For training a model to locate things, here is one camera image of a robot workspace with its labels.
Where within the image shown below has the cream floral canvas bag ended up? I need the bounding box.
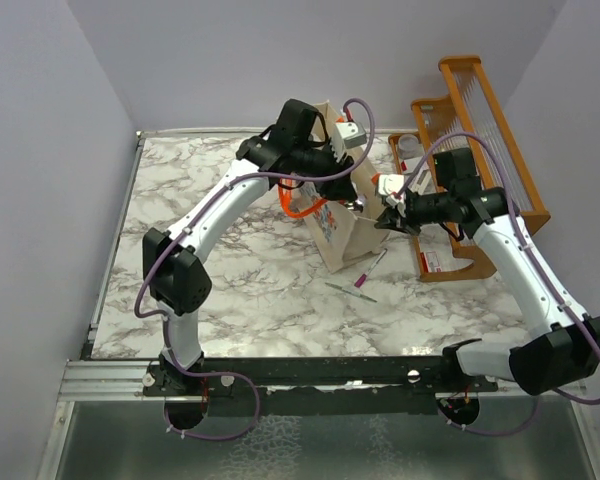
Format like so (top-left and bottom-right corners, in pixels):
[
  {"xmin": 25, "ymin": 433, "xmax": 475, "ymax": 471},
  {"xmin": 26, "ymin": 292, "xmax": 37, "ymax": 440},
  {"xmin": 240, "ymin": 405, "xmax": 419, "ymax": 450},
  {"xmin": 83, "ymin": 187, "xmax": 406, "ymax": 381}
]
[{"xmin": 278, "ymin": 101, "xmax": 394, "ymax": 275}]

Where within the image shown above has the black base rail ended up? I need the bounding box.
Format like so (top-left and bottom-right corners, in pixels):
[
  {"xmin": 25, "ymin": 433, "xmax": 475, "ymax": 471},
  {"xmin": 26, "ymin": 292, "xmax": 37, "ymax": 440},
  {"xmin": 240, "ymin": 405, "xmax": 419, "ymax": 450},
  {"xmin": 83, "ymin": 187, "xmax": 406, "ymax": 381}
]
[{"xmin": 143, "ymin": 355, "xmax": 497, "ymax": 416}]

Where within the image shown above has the silver pen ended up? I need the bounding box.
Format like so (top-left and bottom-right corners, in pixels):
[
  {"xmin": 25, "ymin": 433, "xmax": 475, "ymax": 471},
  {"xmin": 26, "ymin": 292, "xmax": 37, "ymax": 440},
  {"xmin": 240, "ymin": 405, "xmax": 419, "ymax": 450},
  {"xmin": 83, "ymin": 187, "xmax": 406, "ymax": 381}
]
[{"xmin": 325, "ymin": 282, "xmax": 376, "ymax": 303}]

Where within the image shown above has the small white box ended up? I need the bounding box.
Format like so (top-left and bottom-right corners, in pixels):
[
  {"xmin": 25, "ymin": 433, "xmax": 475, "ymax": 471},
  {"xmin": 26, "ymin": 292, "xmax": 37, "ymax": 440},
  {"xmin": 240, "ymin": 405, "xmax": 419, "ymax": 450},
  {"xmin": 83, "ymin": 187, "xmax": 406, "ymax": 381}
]
[{"xmin": 402, "ymin": 157, "xmax": 435, "ymax": 194}]

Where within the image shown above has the wooden rack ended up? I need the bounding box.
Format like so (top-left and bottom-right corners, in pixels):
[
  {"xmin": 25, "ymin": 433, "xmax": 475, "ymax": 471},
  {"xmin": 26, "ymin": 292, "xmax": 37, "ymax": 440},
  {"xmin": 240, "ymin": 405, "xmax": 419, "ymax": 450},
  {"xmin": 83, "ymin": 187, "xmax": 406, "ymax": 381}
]
[{"xmin": 410, "ymin": 55, "xmax": 552, "ymax": 261}]

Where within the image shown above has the silver chrome bottle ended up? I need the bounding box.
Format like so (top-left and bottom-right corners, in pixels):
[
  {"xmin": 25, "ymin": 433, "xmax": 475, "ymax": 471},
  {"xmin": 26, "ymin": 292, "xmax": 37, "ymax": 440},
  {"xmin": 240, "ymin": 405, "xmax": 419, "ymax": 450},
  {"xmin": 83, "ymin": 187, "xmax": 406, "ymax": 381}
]
[{"xmin": 345, "ymin": 196, "xmax": 366, "ymax": 213}]

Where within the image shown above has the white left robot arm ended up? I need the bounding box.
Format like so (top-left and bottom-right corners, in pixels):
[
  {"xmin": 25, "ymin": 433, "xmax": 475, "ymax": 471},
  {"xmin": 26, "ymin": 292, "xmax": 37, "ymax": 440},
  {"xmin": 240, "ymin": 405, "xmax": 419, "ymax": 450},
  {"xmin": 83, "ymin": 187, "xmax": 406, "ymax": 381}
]
[{"xmin": 134, "ymin": 99, "xmax": 376, "ymax": 395}]

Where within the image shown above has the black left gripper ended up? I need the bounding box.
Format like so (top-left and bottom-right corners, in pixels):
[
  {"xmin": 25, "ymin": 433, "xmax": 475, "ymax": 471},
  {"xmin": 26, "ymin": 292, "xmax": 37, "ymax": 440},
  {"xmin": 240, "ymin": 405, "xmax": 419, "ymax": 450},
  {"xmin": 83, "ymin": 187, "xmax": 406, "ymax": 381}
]
[{"xmin": 292, "ymin": 137, "xmax": 358, "ymax": 200}]

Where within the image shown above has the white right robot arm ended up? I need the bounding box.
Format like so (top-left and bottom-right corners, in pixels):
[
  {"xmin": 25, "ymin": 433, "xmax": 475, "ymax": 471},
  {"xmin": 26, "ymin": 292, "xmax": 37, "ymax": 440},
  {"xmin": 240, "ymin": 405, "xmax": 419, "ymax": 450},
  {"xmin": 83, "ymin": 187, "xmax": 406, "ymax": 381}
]
[{"xmin": 374, "ymin": 147, "xmax": 600, "ymax": 396}]

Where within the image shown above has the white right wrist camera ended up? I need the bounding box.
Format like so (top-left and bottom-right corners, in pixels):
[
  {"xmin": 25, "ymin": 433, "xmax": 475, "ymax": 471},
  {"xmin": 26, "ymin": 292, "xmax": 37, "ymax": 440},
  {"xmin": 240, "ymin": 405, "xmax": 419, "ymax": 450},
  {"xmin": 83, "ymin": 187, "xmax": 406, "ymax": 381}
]
[{"xmin": 372, "ymin": 174, "xmax": 407, "ymax": 209}]

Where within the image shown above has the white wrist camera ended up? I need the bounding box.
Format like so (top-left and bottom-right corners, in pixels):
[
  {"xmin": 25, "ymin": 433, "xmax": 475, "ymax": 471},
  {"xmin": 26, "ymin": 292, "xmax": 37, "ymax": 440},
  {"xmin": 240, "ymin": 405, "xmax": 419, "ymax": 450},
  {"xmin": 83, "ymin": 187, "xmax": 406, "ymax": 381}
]
[
  {"xmin": 329, "ymin": 121, "xmax": 367, "ymax": 163},
  {"xmin": 372, "ymin": 174, "xmax": 407, "ymax": 209}
]

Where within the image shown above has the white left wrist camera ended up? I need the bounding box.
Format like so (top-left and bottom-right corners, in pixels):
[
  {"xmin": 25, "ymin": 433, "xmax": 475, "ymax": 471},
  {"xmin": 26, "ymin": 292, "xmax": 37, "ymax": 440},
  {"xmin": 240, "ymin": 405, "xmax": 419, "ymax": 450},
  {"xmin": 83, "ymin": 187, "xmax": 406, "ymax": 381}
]
[{"xmin": 329, "ymin": 121, "xmax": 367, "ymax": 163}]

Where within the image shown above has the pink white pen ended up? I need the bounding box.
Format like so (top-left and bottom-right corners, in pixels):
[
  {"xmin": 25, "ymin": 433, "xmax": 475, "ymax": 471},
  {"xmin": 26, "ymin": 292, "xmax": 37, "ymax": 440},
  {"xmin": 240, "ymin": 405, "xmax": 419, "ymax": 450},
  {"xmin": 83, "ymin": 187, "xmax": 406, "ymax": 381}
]
[{"xmin": 354, "ymin": 249, "xmax": 387, "ymax": 288}]

